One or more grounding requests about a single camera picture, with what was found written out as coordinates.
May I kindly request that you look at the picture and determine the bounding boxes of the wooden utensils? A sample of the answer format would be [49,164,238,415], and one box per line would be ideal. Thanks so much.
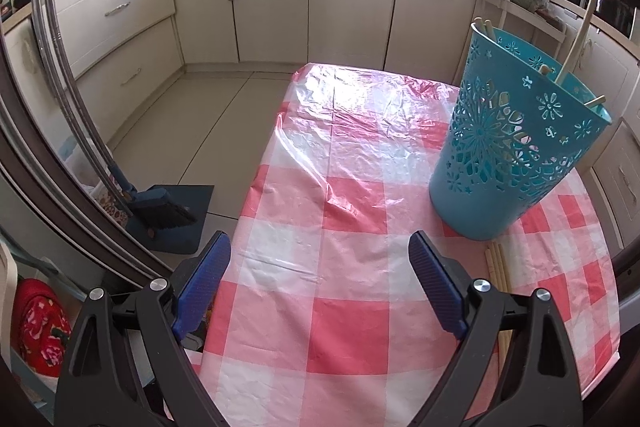
[554,0,632,84]

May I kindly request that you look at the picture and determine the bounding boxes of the blue broom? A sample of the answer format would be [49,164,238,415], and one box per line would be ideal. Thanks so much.
[30,0,198,229]

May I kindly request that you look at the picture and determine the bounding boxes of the turquoise perforated plastic basket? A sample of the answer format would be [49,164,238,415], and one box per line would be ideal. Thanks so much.
[429,23,613,242]

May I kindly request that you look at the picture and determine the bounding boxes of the cream plastic chair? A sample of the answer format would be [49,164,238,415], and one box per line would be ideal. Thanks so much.
[0,239,20,360]

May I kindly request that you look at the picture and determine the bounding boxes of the pink checkered plastic tablecloth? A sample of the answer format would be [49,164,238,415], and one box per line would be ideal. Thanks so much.
[180,63,622,427]

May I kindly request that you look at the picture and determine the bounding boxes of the white trolley cart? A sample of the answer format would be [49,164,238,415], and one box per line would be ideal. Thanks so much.
[480,0,568,58]

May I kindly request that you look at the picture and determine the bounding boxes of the red floral cloth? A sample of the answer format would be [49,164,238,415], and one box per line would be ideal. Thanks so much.
[11,278,72,378]

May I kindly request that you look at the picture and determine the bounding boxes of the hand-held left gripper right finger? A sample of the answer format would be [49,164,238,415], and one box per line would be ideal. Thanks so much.
[408,231,586,427]

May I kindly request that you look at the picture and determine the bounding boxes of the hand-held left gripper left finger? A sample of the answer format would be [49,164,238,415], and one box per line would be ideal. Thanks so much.
[54,231,232,427]

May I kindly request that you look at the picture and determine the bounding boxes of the shallow cream drawer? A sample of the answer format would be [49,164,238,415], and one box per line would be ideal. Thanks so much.
[50,0,176,78]

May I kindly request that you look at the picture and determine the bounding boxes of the deep cream drawer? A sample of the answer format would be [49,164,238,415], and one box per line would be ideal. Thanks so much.
[75,17,183,148]

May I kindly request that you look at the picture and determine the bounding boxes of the clear plastic storage box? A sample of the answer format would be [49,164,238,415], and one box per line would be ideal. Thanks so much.
[65,137,131,228]

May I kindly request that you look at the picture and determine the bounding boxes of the dark brown door frame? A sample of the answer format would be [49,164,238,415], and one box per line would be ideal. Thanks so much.
[0,32,171,288]

